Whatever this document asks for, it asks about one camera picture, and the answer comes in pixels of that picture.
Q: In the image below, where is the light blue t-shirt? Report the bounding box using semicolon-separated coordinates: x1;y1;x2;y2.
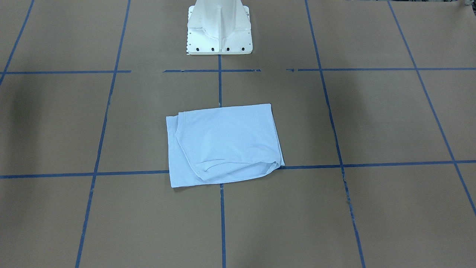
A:
165;103;285;188

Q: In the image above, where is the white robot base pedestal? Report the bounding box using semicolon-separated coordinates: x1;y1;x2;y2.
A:
186;0;253;55

